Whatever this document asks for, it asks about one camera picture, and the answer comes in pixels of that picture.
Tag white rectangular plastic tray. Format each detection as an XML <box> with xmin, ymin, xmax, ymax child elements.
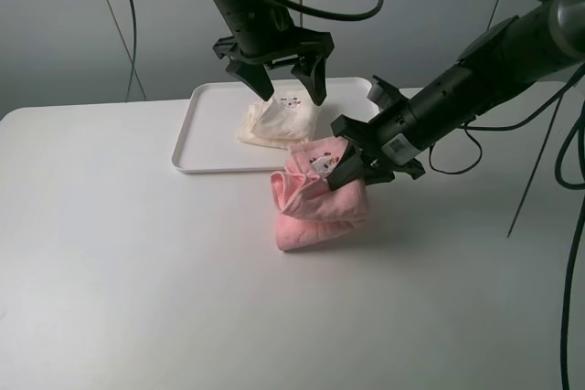
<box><xmin>172</xmin><ymin>78</ymin><xmax>378</xmax><ymax>174</ymax></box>

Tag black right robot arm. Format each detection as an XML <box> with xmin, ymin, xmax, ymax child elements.
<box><xmin>326</xmin><ymin>0</ymin><xmax>584</xmax><ymax>190</ymax></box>

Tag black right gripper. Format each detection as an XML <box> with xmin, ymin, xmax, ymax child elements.
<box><xmin>326</xmin><ymin>97</ymin><xmax>425</xmax><ymax>191</ymax></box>

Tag pink towel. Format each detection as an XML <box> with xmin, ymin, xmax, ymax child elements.
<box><xmin>271</xmin><ymin>137</ymin><xmax>369</xmax><ymax>251</ymax></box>

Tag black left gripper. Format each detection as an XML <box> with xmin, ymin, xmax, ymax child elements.
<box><xmin>213</xmin><ymin>26</ymin><xmax>334</xmax><ymax>106</ymax></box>

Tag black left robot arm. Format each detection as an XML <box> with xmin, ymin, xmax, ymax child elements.
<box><xmin>213</xmin><ymin>0</ymin><xmax>334</xmax><ymax>106</ymax></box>

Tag cream white towel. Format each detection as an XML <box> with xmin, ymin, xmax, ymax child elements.
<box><xmin>237</xmin><ymin>91</ymin><xmax>320</xmax><ymax>150</ymax></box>

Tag black looped arm cables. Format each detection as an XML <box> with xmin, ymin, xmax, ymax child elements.
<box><xmin>427</xmin><ymin>0</ymin><xmax>585</xmax><ymax>390</ymax></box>

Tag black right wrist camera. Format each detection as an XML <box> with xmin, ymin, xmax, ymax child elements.
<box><xmin>367</xmin><ymin>75</ymin><xmax>406</xmax><ymax>111</ymax></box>

